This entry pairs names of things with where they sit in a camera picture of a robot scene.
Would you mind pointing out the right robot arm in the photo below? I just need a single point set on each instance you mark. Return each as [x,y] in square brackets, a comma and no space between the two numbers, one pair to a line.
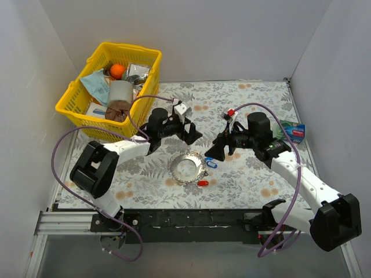
[332,218]

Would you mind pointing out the aluminium frame rail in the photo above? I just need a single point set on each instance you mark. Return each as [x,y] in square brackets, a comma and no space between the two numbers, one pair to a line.
[177,243]

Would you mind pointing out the floral table mat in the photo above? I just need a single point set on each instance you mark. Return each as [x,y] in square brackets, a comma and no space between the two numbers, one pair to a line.
[240,181]

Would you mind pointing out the white box in basket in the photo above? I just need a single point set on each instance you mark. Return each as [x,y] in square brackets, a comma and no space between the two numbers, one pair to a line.
[96,111]

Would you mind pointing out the silver foil packet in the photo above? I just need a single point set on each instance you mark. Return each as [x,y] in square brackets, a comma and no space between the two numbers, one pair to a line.
[136,74]

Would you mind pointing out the yellow plastic basket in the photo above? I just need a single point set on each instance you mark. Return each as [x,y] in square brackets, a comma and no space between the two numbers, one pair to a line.
[75,102]

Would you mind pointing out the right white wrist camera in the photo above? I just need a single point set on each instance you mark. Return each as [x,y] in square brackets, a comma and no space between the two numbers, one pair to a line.
[230,116]

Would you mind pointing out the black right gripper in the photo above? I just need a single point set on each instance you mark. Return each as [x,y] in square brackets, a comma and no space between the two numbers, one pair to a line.
[226,143]

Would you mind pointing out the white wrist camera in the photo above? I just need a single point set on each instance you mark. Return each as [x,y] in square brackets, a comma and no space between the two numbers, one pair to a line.
[180,108]
[230,116]

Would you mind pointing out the light blue pouch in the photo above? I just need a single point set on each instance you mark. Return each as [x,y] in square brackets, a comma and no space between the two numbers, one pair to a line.
[98,85]

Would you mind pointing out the red key tag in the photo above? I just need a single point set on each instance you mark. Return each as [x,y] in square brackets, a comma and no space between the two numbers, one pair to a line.
[202,183]

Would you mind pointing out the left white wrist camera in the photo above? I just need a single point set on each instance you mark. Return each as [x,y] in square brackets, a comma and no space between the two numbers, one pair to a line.
[180,108]

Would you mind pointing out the grey tape roll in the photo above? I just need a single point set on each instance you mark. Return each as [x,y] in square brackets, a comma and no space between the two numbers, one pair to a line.
[120,90]

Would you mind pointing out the blue tag with key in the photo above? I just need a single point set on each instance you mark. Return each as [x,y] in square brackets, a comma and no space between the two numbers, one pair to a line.
[210,163]

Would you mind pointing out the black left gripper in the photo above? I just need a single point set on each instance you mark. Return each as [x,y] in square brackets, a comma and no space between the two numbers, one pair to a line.
[183,132]

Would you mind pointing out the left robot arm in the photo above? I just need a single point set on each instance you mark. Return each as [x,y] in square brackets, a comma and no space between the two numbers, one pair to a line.
[94,170]

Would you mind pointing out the orange ball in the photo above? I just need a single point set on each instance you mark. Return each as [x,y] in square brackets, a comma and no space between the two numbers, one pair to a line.
[117,71]

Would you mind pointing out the brown round object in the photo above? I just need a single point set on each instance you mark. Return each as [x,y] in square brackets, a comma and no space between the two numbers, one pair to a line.
[117,111]

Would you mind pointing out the blue red small box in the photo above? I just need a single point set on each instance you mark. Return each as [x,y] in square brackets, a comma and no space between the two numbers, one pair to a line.
[295,131]

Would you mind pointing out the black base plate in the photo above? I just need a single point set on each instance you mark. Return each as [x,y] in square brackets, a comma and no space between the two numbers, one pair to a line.
[189,225]

